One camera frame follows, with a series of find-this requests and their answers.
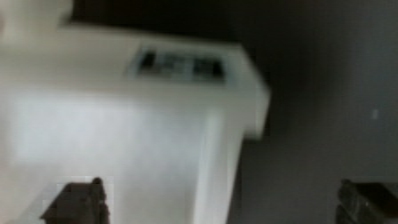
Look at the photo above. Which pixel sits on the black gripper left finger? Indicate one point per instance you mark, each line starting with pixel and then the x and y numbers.
pixel 79 205

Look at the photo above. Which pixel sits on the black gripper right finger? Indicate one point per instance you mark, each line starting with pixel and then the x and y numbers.
pixel 369 203

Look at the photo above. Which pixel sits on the white drawer box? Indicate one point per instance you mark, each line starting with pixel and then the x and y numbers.
pixel 129 107

